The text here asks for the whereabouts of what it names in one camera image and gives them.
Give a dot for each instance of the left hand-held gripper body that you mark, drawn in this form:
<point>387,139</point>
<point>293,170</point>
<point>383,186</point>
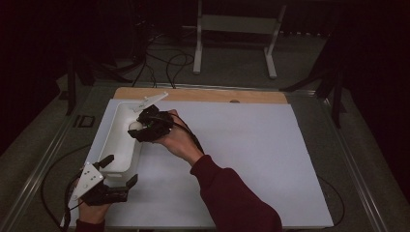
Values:
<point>87,179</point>

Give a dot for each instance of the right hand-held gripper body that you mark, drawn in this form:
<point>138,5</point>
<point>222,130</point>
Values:
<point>162,125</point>

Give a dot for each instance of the white plastic bin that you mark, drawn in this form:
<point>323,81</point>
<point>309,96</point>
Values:
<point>121,154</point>

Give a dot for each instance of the person's right hand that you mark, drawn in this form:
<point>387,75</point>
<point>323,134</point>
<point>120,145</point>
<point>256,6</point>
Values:
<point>179,141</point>

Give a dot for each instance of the person's left hand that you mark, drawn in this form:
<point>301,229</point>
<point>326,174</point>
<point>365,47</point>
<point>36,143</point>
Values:
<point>93,213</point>

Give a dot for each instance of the black rectangular floor plate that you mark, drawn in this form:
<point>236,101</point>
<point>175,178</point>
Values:
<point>84,121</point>

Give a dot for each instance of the black stand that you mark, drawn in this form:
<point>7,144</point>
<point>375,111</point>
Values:
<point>336,103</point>
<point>71,93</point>

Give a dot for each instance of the white table sheet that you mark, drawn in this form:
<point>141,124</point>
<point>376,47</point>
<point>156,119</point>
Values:
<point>251,154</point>

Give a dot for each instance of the grey metal stand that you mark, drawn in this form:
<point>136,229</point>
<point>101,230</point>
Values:
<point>238,24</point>

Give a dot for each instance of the metal floor rail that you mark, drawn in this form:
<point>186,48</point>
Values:
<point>354,167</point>
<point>38,170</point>

